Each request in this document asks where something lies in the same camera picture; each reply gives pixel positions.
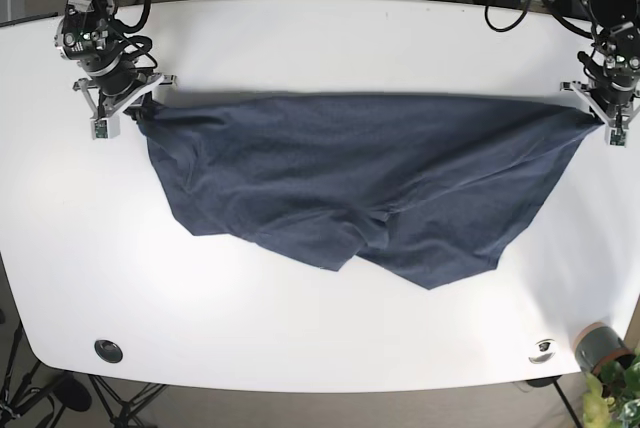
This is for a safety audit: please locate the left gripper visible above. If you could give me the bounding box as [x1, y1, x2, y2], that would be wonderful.
[560, 43, 639, 147]

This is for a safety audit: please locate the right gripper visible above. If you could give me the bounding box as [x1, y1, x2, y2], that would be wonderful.
[72, 43, 178, 140]

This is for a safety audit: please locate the dark navy T-shirt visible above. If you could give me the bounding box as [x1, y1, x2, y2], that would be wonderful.
[136, 95, 599, 289]

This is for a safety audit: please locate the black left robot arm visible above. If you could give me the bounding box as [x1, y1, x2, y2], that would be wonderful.
[541, 0, 639, 147]

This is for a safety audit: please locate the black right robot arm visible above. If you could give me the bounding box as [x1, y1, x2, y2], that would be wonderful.
[54, 0, 176, 140]

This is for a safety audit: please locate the grey plant pot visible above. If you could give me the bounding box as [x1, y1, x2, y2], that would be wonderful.
[572, 322, 635, 375]

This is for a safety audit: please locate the silver table grommet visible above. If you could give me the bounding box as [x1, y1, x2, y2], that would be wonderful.
[528, 339, 558, 365]

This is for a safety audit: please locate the black table grommet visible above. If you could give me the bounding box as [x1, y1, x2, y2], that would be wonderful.
[94, 339, 124, 364]

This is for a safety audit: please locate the green potted plant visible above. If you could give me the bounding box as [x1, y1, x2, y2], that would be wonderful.
[582, 354, 639, 428]

